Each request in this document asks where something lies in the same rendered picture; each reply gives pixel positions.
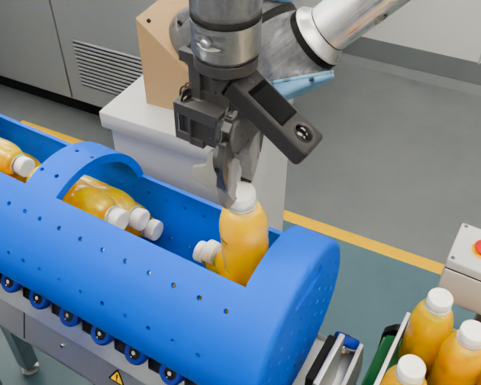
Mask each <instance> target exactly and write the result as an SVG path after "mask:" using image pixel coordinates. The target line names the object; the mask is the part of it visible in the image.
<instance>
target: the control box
mask: <svg viewBox="0 0 481 385"><path fill-rule="evenodd" d="M478 240H481V229H479V228H475V227H473V226H471V225H467V224H464V223H463V224H462V225H461V227H460V230H459V232H458V234H457V237H456V239H455V241H454V244H453V246H452V248H451V250H450V253H449V255H448V257H447V260H446V263H445V265H444V269H443V271H442V273H441V277H440V279H439V281H438V284H437V287H436V288H443V289H446V290H447V291H449V292H450V293H451V295H452V296H453V298H454V302H453V304H456V305H458V306H461V307H463V308H465V309H468V310H470V311H472V312H475V313H478V314H480V315H481V254H480V253H478V252H477V251H476V249H475V243H476V242H477V241H478Z"/></svg>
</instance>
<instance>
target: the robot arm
mask: <svg viewBox="0 0 481 385"><path fill-rule="evenodd" d="M292 1H293V0H189V6H187V7H185V8H183V9H181V10H180V11H179V12H178V13H177V14H176V15H175V17H174V18H173V19H172V20H171V22H170V25H169V37H170V40H171V43H172V45H173V48H174V50H175V51H176V52H177V54H178V55H179V60H181V61H183V62H184V63H185V64H186V65H187V66H188V68H189V82H187V83H186V84H189V85H188V86H187V85H186V84H185V85H184V86H181V88H180V90H179V97H178V98H177V99H175V100H174V101H173V111H174V120H175V129H176V137H177V138H180V139H183V140H184V141H188V142H189V143H190V144H192V145H195V146H196V147H200V148H202V149H204V148H205V147H206V146H209V147H213V148H215V149H211V150H210V151H209V152H208V157H207V163H201V164H195V165H193V167H192V175H193V176H194V178H195V179H196V180H198V181H199V182H200V183H202V184H203V185H205V186H207V187H208V188H209V189H211V190H212V191H213V192H215V193H216V194H217V195H218V199H219V202H220V203H221V205H222V206H223V207H224V208H225V209H229V208H230V207H231V206H232V205H233V204H234V203H235V201H236V200H237V197H236V189H237V172H238V170H239V166H240V167H241V169H242V174H241V178H240V181H244V182H248V183H252V182H253V178H254V174H255V172H256V169H257V164H258V160H259V156H260V152H261V149H262V144H263V135H265V136H266V137H267V138H268V139H269V140H270V141H271V142H272V143H273V144H274V145H275V146H276V147H277V148H278V149H279V150H280V151H281V152H282V153H283V154H284V155H285V156H286V157H287V158H288V159H289V160H290V161H291V162H292V163H293V164H300V163H301V162H302V161H303V160H304V159H305V158H306V157H307V156H308V155H309V154H310V153H311V152H312V151H313V150H314V149H315V148H316V147H317V146H318V145H319V143H320V142H321V141H322V138H323V137H322V134H321V133H320V132H319V131H318V130H317V129H316V128H315V127H314V126H313V125H312V124H311V123H310V122H309V121H308V120H307V119H306V118H305V117H304V116H303V115H302V114H301V113H300V112H299V111H298V110H297V109H296V108H295V107H294V106H293V105H292V104H291V103H290V102H289V101H288V100H290V99H294V98H295V97H298V96H300V95H303V94H305V93H307V92H310V91H312V90H314V89H317V88H318V87H320V86H323V85H324V84H326V83H328V82H330V81H331V80H332V79H333V78H334V71H333V70H331V68H332V67H334V66H336V65H337V64H339V62H340V61H341V57H342V51H343V49H344V48H345V47H347V46H348V45H349V44H351V43H353V42H354V41H355V40H356V39H358V38H359V37H361V36H362V35H364V34H365V33H366V32H367V31H369V30H370V29H372V28H374V27H375V26H376V25H378V24H379V23H380V22H381V21H383V20H385V19H386V18H387V17H389V16H390V15H391V14H393V13H394V12H395V11H397V10H399V9H400V8H401V7H402V6H404V5H405V4H407V3H408V2H410V1H411V0H323V1H322V2H320V3H319V4H318V5H317V6H315V7H314V8H310V7H305V6H302V7H301V8H299V9H296V7H295V5H294V4H293V2H292ZM183 87H185V88H184V90H183V91H182V88H183ZM189 94H190V95H189ZM185 96H187V97H186V98H185V99H184V100H183V98H184V97H185ZM178 115H179V118H178Z"/></svg>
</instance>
